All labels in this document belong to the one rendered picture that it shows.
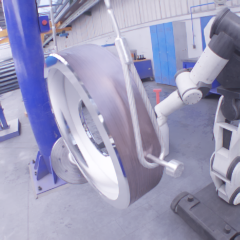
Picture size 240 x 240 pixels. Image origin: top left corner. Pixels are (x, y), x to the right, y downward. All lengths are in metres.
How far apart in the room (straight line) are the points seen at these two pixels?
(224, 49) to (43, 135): 1.75
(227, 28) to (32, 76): 1.60
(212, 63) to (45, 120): 1.61
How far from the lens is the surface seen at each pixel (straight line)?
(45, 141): 1.98
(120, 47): 0.25
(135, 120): 0.24
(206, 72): 0.66
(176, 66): 4.80
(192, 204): 1.39
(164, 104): 0.77
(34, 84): 1.82
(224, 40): 0.62
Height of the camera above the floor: 1.27
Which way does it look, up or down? 22 degrees down
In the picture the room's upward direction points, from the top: 8 degrees counter-clockwise
